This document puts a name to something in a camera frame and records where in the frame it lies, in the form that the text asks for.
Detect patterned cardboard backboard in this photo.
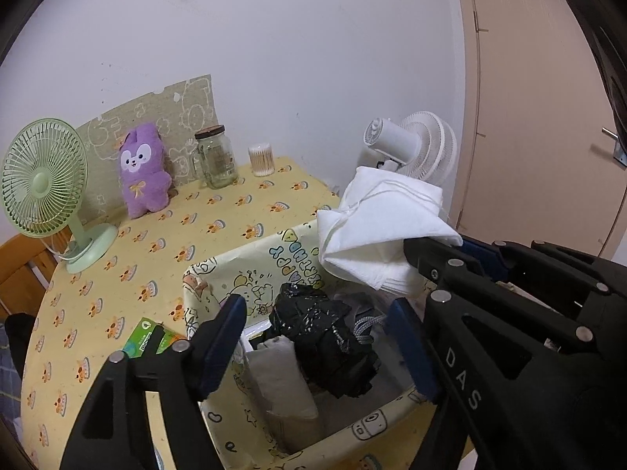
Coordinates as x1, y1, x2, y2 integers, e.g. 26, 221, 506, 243
75, 73, 220, 228

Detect green tissue pack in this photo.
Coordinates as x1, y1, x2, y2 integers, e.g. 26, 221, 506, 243
123, 317, 184, 359

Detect yellow patterned storage box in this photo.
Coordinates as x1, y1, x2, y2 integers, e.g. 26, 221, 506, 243
183, 223, 433, 469

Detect black garment on chair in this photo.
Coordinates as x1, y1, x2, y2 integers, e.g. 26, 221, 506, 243
4, 313, 36, 379

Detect black plastic bag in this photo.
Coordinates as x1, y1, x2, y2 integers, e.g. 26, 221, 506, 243
269, 283, 379, 398

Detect pink door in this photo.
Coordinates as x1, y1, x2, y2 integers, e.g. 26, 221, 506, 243
458, 0, 626, 259

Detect yellow patterned tablecloth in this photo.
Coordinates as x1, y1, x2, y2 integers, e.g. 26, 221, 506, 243
19, 156, 476, 470

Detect white standing fan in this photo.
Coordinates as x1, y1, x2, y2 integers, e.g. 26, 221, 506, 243
362, 112, 459, 187

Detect clear plastic package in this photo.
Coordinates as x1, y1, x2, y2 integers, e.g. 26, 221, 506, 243
245, 336, 323, 453

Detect green desk fan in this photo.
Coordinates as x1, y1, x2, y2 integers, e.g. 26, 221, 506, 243
1, 118, 118, 274

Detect purple plush toy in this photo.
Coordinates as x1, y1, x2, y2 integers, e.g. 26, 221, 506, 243
119, 122, 172, 220

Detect white cloths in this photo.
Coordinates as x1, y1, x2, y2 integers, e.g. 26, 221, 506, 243
317, 166, 462, 298

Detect grey cloth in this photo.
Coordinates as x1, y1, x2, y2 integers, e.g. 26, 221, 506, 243
342, 293, 387, 345

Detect glass jar with lid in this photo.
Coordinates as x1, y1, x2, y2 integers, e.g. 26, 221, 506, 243
190, 124, 238, 189

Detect cotton swab container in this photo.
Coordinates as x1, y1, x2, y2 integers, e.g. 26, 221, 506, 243
248, 142, 275, 177

